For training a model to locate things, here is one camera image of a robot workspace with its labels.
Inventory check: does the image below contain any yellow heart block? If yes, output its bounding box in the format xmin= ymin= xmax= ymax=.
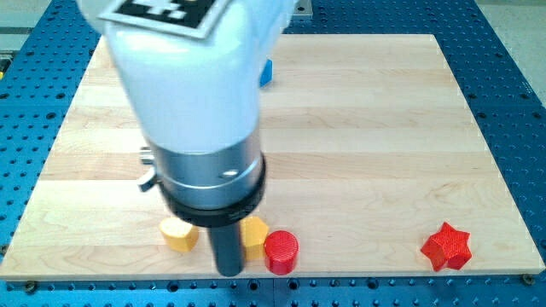
xmin=159 ymin=217 xmax=200 ymax=252

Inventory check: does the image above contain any red cylinder block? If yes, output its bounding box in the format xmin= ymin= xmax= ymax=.
xmin=264 ymin=230 xmax=299 ymax=275

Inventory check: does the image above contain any yellow hexagon block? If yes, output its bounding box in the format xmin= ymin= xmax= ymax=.
xmin=241 ymin=217 xmax=269 ymax=261

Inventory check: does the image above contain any black white fiducial marker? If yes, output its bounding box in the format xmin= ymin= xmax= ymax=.
xmin=98 ymin=0 xmax=230 ymax=39

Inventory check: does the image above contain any wooden board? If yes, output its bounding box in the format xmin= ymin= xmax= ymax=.
xmin=1 ymin=35 xmax=544 ymax=281

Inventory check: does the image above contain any blue block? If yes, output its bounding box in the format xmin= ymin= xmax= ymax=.
xmin=259 ymin=59 xmax=273 ymax=88

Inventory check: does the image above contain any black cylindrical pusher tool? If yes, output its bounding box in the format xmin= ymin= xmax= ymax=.
xmin=160 ymin=154 xmax=267 ymax=277

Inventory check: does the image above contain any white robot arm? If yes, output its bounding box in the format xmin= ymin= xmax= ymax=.
xmin=78 ymin=0 xmax=296 ymax=276

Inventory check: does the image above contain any red star block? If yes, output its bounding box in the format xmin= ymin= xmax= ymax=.
xmin=421 ymin=222 xmax=473 ymax=272

